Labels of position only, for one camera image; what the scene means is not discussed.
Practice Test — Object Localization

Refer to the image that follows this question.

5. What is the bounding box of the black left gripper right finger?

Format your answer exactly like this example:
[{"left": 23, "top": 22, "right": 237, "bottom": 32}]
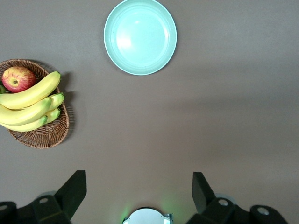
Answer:
[{"left": 186, "top": 172, "right": 289, "bottom": 224}]

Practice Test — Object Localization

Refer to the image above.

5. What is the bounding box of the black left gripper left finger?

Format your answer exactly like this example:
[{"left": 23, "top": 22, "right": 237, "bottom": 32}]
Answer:
[{"left": 0, "top": 169, "right": 87, "bottom": 224}]

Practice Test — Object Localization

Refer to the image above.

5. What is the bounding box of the light green round plate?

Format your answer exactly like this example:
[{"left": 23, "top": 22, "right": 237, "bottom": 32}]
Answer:
[{"left": 103, "top": 0, "right": 178, "bottom": 76}]

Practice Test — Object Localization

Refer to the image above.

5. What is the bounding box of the brown wicker basket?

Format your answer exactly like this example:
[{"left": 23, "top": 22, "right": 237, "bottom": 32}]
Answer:
[{"left": 0, "top": 58, "right": 70, "bottom": 149}]

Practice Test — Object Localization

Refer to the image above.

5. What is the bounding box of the brown table cloth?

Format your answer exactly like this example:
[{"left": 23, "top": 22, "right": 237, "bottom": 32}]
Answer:
[{"left": 0, "top": 0, "right": 299, "bottom": 224}]

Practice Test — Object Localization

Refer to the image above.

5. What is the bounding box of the yellow banana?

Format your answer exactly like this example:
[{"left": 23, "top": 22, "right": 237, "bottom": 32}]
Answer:
[
  {"left": 0, "top": 97, "right": 53, "bottom": 126},
  {"left": 43, "top": 107, "right": 61, "bottom": 125},
  {"left": 0, "top": 70, "right": 62, "bottom": 110},
  {"left": 48, "top": 92, "right": 65, "bottom": 112},
  {"left": 0, "top": 115, "right": 49, "bottom": 133}
]

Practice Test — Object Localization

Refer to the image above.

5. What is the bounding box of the red yellow apple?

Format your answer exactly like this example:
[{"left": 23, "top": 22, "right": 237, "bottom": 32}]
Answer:
[{"left": 1, "top": 66, "right": 37, "bottom": 94}]

